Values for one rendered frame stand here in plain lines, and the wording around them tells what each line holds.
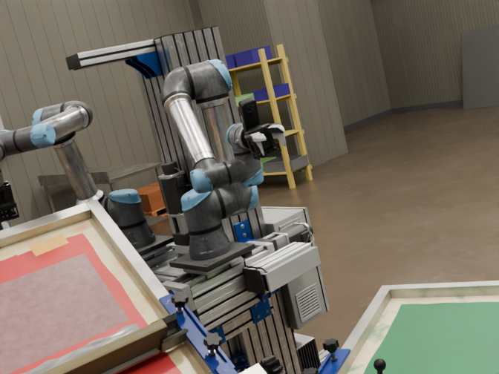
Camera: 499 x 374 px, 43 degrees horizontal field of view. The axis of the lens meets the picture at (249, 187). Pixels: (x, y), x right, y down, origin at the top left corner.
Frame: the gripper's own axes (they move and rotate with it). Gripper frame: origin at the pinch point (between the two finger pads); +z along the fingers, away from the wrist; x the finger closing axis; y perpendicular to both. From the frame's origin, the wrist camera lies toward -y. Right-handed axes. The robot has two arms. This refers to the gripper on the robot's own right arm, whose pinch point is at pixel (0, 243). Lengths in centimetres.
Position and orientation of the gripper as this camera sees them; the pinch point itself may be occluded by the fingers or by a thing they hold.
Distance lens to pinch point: 222.6
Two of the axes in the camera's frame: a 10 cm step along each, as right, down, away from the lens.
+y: 8.2, -2.9, 5.0
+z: 0.7, 9.0, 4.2
